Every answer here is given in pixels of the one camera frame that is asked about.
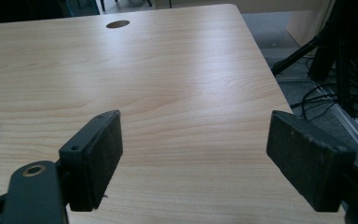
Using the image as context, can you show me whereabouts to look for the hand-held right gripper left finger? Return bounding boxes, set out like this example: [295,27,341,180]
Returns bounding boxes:
[58,109,124,213]

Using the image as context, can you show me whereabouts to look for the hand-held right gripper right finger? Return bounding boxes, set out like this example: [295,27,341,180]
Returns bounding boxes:
[265,109,357,214]

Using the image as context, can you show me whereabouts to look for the light wooden furniture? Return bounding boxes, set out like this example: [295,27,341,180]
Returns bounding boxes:
[153,0,337,48]

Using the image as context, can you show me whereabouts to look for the dark cabinet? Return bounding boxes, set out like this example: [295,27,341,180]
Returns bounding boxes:
[0,0,102,25]

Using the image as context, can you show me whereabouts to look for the aluminium floor rail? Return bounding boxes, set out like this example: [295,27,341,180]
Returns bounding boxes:
[310,80,358,162]

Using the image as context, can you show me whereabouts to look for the black floor cables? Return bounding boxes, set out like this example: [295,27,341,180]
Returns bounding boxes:
[290,82,358,122]

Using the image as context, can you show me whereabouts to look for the black cables and stand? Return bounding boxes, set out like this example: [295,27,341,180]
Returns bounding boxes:
[270,0,358,118]

